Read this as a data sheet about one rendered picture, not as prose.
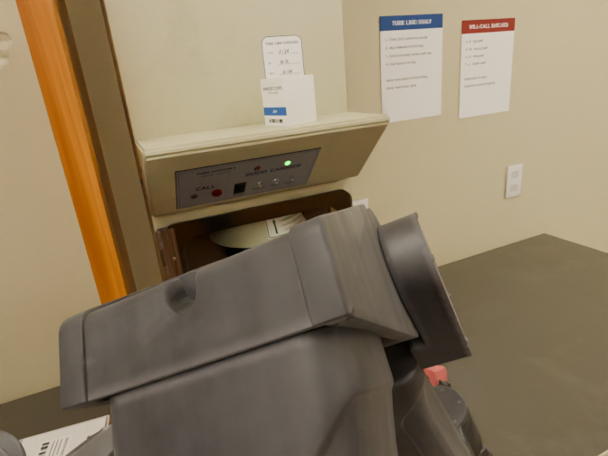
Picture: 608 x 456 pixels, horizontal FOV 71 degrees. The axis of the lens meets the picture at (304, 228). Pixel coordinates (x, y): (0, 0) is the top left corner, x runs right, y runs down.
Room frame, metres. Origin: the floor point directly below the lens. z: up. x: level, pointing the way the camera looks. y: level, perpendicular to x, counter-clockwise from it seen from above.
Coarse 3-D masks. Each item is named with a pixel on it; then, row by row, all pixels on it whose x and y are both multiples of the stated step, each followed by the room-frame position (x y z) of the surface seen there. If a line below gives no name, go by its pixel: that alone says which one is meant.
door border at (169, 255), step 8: (160, 232) 0.56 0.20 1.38; (168, 232) 0.56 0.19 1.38; (168, 240) 0.56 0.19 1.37; (168, 248) 0.56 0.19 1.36; (176, 248) 0.57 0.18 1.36; (160, 256) 0.56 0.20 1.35; (168, 256) 0.56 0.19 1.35; (176, 256) 0.56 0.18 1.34; (168, 264) 0.56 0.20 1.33; (176, 264) 0.56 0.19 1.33; (176, 272) 0.56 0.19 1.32
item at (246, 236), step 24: (336, 192) 0.66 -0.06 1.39; (216, 216) 0.59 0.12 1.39; (240, 216) 0.60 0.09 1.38; (264, 216) 0.62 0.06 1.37; (288, 216) 0.63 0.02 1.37; (312, 216) 0.65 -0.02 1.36; (192, 240) 0.58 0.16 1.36; (216, 240) 0.59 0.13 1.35; (240, 240) 0.60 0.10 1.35; (264, 240) 0.62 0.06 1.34; (192, 264) 0.57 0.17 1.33
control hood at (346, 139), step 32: (224, 128) 0.60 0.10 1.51; (256, 128) 0.56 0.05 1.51; (288, 128) 0.53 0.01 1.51; (320, 128) 0.54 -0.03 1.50; (352, 128) 0.56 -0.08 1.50; (384, 128) 0.59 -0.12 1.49; (160, 160) 0.47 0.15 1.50; (192, 160) 0.49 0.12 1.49; (224, 160) 0.51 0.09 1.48; (320, 160) 0.59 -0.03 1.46; (352, 160) 0.62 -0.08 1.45; (160, 192) 0.51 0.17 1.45
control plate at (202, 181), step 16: (256, 160) 0.54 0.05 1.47; (272, 160) 0.55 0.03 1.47; (304, 160) 0.57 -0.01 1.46; (176, 176) 0.50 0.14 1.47; (192, 176) 0.51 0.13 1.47; (208, 176) 0.52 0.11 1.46; (224, 176) 0.54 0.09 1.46; (240, 176) 0.55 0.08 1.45; (256, 176) 0.56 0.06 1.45; (272, 176) 0.58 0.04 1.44; (288, 176) 0.59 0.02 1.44; (304, 176) 0.61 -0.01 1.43; (176, 192) 0.52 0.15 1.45; (192, 192) 0.53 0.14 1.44; (208, 192) 0.55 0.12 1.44; (224, 192) 0.56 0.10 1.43; (256, 192) 0.59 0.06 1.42; (176, 208) 0.55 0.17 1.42
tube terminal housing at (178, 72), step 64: (128, 0) 0.58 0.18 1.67; (192, 0) 0.61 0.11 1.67; (256, 0) 0.64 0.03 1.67; (320, 0) 0.68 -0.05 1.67; (128, 64) 0.57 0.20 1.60; (192, 64) 0.60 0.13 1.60; (256, 64) 0.64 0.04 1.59; (320, 64) 0.67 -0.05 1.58; (128, 128) 0.65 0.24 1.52; (192, 128) 0.60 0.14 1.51; (320, 192) 0.67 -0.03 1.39
